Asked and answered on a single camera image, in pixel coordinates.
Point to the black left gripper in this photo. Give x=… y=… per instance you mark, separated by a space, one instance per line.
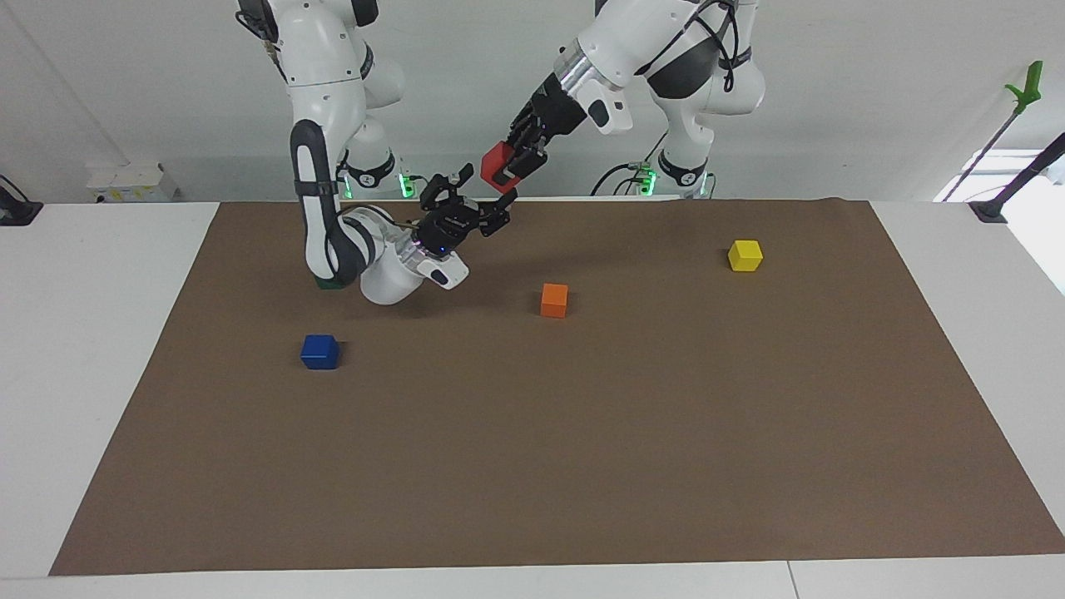
x=556 y=108

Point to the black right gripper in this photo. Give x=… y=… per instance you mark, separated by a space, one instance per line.
x=449 y=229

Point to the red wooden block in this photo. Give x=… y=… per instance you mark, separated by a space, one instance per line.
x=495 y=162

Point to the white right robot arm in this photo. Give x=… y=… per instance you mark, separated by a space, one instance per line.
x=320 y=58

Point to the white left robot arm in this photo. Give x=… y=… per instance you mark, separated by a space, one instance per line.
x=666 y=29

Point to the orange wooden block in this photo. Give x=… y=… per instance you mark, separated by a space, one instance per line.
x=554 y=300

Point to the green wooden block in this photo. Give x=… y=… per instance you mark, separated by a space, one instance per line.
x=331 y=286

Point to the blue wooden block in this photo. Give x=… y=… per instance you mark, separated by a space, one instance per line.
x=319 y=352

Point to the yellow wooden block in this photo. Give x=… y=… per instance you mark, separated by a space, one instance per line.
x=745 y=255

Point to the brown paper table mat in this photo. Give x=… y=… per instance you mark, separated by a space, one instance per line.
x=582 y=433

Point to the white cardboard box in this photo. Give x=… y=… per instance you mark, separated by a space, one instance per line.
x=133 y=181

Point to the black table clamp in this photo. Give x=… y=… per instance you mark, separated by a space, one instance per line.
x=15 y=210

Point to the black stand with pole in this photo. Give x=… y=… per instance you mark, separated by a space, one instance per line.
x=994 y=208

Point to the green-tipped thin rod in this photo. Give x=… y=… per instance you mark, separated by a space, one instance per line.
x=1030 y=87

